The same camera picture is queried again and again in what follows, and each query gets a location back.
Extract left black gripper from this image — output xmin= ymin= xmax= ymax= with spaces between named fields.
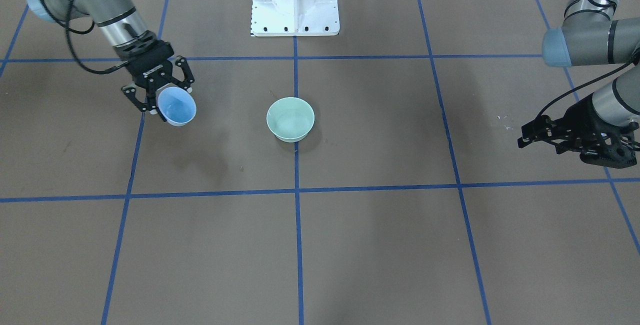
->
xmin=518 ymin=96 xmax=638 ymax=153

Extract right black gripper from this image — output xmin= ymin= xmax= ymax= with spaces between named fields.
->
xmin=115 ymin=39 xmax=195 ymax=113

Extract light blue plastic cup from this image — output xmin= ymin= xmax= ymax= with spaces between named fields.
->
xmin=157 ymin=86 xmax=197 ymax=127

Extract mint green bowl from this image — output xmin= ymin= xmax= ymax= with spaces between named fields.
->
xmin=266 ymin=97 xmax=316 ymax=143

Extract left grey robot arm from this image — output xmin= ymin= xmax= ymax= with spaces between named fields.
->
xmin=518 ymin=0 xmax=639 ymax=167

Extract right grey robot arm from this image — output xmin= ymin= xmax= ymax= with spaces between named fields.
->
xmin=26 ymin=0 xmax=195 ymax=122

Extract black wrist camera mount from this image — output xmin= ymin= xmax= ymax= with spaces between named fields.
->
xmin=579 ymin=133 xmax=640 ymax=169

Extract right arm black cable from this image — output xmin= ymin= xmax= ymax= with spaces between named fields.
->
xmin=37 ymin=0 xmax=132 ymax=76

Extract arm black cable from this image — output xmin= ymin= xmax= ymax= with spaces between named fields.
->
xmin=37 ymin=0 xmax=132 ymax=76
xmin=534 ymin=60 xmax=638 ymax=118

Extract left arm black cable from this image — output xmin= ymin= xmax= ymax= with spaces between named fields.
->
xmin=534 ymin=60 xmax=638 ymax=118

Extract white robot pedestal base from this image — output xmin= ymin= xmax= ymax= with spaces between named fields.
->
xmin=250 ymin=0 xmax=341 ymax=37

